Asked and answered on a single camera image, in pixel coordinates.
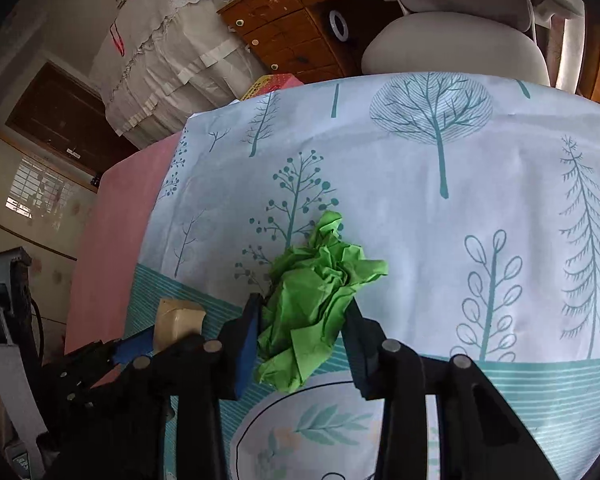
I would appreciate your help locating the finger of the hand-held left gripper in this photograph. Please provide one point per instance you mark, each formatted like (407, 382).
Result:
(130, 347)

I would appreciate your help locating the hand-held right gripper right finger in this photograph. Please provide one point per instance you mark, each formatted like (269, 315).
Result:
(357, 360)

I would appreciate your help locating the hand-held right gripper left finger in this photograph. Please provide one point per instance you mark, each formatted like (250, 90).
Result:
(245, 350)

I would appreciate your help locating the green paper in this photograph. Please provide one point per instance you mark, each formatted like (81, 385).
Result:
(310, 305)

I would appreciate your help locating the pink bed sheet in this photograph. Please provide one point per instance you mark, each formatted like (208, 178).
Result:
(110, 240)

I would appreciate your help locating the tree print tablecloth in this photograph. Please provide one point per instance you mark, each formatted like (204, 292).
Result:
(430, 235)

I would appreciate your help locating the wooden door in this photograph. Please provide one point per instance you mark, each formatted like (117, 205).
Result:
(65, 115)

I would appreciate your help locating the red and yellow box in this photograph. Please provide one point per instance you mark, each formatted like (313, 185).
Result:
(272, 85)

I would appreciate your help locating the white cloth-covered furniture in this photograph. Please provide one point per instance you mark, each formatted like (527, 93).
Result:
(180, 45)

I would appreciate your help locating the grey office chair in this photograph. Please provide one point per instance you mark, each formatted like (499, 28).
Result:
(455, 50)

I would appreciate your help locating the wooden desk with drawers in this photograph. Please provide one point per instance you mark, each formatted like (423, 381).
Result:
(290, 25)

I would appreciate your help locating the grey metal frame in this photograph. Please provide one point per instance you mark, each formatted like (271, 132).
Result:
(5, 350)

